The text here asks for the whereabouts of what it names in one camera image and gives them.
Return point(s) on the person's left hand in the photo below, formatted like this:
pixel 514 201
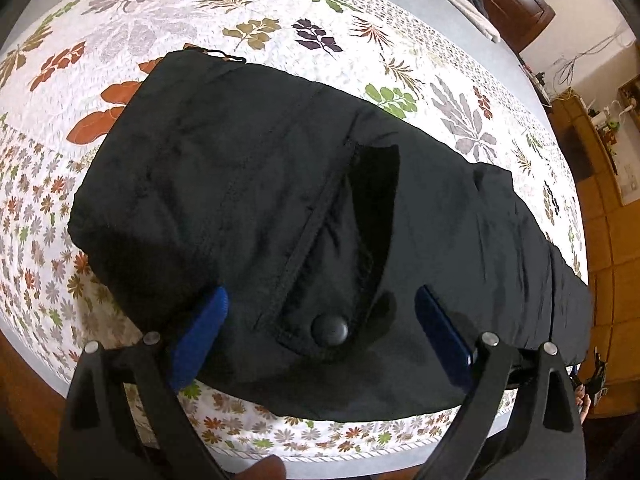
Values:
pixel 269 468

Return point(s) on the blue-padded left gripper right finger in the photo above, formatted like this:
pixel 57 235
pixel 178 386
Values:
pixel 519 418

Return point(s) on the floral quilted bedspread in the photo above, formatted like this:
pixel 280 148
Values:
pixel 66 66

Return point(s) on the black pants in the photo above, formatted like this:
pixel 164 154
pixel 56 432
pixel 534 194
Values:
pixel 322 216

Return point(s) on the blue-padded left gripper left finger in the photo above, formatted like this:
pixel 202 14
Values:
pixel 122 417

